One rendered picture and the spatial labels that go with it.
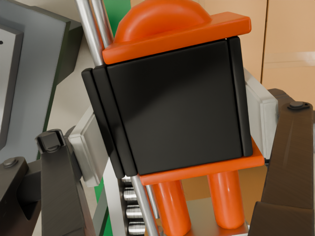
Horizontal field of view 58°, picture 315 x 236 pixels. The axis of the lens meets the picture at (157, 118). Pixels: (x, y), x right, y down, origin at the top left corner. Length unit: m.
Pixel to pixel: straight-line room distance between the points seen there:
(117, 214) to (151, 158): 1.00
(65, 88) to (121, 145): 1.45
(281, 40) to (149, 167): 0.83
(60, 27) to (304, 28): 0.69
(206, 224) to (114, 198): 0.90
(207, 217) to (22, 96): 0.66
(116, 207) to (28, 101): 0.54
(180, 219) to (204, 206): 0.04
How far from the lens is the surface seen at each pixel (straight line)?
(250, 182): 0.97
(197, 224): 0.23
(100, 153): 0.16
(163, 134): 0.16
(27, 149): 0.89
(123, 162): 0.17
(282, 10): 0.96
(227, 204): 0.21
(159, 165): 0.17
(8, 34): 0.74
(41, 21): 0.75
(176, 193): 0.20
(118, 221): 1.18
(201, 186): 0.92
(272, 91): 0.16
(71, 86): 1.59
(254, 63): 0.96
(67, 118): 1.67
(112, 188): 1.08
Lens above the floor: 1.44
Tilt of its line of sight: 66 degrees down
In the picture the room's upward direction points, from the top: 176 degrees counter-clockwise
